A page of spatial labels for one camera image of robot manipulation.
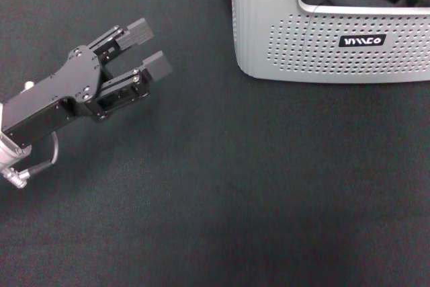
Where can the silver gripper connector stub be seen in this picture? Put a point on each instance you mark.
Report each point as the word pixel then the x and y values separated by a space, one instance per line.
pixel 29 84

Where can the grey perforated storage box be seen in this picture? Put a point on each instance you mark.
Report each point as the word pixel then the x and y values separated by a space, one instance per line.
pixel 255 31

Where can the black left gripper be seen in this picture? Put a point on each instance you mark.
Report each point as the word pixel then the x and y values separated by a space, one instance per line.
pixel 60 88

